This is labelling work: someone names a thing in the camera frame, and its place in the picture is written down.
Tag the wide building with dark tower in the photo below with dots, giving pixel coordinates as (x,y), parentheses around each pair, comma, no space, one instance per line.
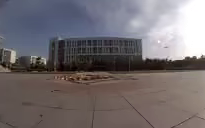
(100,48)

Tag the raised stone flower bed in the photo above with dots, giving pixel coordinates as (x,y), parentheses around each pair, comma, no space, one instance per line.
(85,77)

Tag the grey stone slab plaza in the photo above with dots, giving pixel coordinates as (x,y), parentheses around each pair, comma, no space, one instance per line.
(123,103)

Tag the low pale building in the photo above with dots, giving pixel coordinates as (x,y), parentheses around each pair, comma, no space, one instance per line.
(31,61)

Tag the pale block building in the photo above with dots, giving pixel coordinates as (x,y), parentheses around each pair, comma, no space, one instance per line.
(8,56)

